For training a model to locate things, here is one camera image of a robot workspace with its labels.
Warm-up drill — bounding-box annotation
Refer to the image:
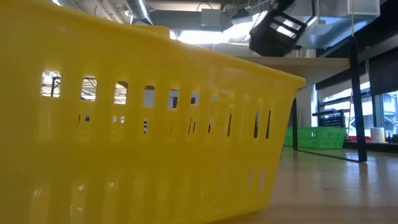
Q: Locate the yellow slotted plastic basket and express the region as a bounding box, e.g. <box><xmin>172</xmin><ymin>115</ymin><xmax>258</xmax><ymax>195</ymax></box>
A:
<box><xmin>0</xmin><ymin>0</ymin><xmax>307</xmax><ymax>224</ymax></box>
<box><xmin>132</xmin><ymin>23</ymin><xmax>171</xmax><ymax>40</ymax></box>

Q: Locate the red flat object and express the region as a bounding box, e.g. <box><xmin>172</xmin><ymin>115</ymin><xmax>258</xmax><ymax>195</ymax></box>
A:
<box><xmin>347</xmin><ymin>135</ymin><xmax>373</xmax><ymax>142</ymax></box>

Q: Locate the grey ceiling box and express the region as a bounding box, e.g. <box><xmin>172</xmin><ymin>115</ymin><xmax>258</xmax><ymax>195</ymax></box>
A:
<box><xmin>200</xmin><ymin>8</ymin><xmax>224</xmax><ymax>31</ymax></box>

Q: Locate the green slotted plastic basket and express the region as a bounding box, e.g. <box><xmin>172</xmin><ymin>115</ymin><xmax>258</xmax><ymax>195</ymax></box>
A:
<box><xmin>282</xmin><ymin>126</ymin><xmax>348</xmax><ymax>151</ymax></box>

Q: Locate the dark window blind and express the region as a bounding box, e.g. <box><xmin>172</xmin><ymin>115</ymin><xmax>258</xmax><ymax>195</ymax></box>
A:
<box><xmin>368</xmin><ymin>46</ymin><xmax>398</xmax><ymax>96</ymax></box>

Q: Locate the white paper roll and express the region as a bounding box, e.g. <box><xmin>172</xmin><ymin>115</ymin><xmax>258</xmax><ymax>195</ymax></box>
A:
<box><xmin>369</xmin><ymin>126</ymin><xmax>386</xmax><ymax>144</ymax></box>

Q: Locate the round silver duct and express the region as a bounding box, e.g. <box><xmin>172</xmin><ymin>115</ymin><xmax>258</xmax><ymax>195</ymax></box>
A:
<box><xmin>126</xmin><ymin>0</ymin><xmax>155</xmax><ymax>26</ymax></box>

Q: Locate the black slotted plastic basket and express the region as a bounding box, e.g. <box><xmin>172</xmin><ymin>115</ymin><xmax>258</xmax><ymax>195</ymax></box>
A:
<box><xmin>248</xmin><ymin>0</ymin><xmax>308</xmax><ymax>58</ymax></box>

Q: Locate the black perforated crate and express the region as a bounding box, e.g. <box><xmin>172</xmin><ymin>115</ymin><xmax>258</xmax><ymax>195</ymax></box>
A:
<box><xmin>317</xmin><ymin>115</ymin><xmax>346</xmax><ymax>128</ymax></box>

